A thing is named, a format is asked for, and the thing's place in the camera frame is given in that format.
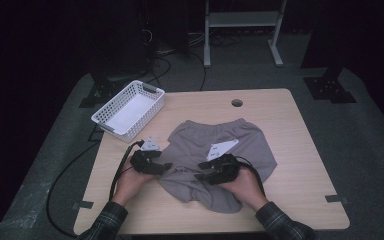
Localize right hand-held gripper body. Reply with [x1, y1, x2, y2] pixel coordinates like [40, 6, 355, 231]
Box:
[206, 138, 242, 186]

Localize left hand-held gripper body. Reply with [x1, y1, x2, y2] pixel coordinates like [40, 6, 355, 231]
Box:
[129, 136, 164, 176]

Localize grey pants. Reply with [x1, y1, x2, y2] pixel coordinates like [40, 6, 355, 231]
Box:
[155, 117, 279, 215]

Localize white plastic basket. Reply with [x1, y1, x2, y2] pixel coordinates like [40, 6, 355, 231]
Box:
[90, 79, 166, 144]

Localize person's left hand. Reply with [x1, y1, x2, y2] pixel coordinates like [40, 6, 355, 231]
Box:
[110, 163, 157, 208]

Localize person's right hand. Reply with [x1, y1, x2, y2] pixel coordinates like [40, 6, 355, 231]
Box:
[218, 165, 270, 213]

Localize black tape floor marking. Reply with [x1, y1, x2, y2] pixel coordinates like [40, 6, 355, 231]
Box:
[87, 123, 106, 143]

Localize grey tape strip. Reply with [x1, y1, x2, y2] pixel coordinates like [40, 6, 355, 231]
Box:
[324, 194, 350, 205]
[72, 200, 95, 211]

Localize black floor stand base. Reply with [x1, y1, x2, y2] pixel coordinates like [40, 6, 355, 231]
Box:
[303, 66, 358, 105]
[78, 73, 125, 109]

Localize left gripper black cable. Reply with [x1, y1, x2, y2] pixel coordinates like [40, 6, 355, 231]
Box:
[45, 139, 146, 240]

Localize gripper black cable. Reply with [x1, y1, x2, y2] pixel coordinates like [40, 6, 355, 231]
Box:
[236, 155, 268, 198]
[45, 139, 146, 240]

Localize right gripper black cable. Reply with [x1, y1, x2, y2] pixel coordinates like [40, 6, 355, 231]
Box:
[236, 155, 268, 198]

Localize black floor cable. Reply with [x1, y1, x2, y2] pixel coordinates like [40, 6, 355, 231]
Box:
[189, 51, 208, 92]
[135, 56, 173, 95]

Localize floor cable bundle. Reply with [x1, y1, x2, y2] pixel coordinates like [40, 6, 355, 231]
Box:
[188, 31, 244, 48]

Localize white metal stand frame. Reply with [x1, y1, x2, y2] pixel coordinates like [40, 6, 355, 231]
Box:
[203, 0, 288, 69]

